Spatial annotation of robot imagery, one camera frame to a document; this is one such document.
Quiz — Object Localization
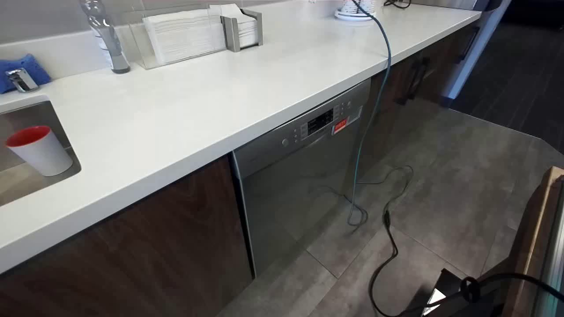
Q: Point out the stainless steel dishwasher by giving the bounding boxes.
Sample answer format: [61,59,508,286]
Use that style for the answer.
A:
[232,77,374,278]

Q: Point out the black device with white label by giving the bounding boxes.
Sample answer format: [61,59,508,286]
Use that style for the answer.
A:
[404,267,473,317]

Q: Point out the white upright panel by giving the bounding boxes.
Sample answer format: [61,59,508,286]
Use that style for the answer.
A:
[440,0,515,102]

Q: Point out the white dish rack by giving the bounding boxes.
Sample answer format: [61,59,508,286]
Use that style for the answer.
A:
[142,6,228,66]

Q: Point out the white round appliance base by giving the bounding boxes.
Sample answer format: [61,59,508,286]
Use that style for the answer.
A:
[334,0,378,22]

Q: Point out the chrome faucet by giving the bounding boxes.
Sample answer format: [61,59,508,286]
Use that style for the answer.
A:
[6,66,41,93]

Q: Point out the black cable with clip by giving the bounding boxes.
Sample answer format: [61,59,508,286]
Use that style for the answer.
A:
[399,271,564,317]

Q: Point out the dark wood sink cabinet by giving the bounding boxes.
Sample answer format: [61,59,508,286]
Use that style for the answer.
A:
[0,153,255,317]

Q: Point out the white napkins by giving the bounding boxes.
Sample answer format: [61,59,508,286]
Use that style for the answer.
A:
[209,1,262,49]

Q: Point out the white cup red inside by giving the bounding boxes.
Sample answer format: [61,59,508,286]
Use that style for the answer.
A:
[6,123,75,177]

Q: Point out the wooden robot cart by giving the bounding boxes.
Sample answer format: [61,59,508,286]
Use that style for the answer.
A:
[501,165,564,317]

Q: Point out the steel undermount sink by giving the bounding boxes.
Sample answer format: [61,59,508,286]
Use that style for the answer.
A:
[0,98,84,207]

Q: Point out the red sticker on dishwasher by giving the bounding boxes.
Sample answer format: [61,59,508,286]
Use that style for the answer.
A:
[332,116,353,137]

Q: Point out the grey napkin holder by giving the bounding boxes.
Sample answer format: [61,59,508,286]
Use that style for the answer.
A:
[219,6,265,52]

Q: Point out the teal cable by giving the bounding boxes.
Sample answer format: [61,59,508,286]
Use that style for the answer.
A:
[350,0,396,204]

